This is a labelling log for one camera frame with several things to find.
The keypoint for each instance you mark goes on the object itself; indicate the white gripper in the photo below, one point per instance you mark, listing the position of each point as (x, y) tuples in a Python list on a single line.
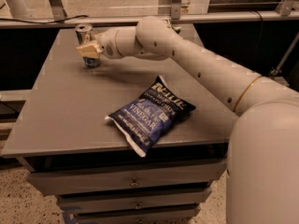
[(106, 46)]

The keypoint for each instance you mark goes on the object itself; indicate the silver blue Red Bull can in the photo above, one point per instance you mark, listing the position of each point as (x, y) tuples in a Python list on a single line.
[(87, 47)]

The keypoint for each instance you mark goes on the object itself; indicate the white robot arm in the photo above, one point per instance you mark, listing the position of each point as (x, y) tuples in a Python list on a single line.
[(263, 153)]

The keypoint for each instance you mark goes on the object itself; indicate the grey drawer cabinet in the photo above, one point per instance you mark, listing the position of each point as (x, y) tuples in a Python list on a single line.
[(72, 152)]

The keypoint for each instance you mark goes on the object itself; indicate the blue Kettle chips bag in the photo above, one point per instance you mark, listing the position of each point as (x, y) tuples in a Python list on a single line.
[(147, 118)]

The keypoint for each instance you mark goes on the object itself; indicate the top drawer knob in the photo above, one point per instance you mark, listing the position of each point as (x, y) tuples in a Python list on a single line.
[(134, 183)]

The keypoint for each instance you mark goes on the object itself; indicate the drawer knob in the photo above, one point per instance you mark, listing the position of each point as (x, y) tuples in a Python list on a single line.
[(138, 206), (134, 183)]

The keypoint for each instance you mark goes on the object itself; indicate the middle drawer knob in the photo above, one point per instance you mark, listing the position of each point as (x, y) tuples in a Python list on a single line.
[(138, 206)]

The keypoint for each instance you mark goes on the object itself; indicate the metal guard rail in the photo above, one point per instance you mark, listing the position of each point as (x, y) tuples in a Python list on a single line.
[(6, 23)]

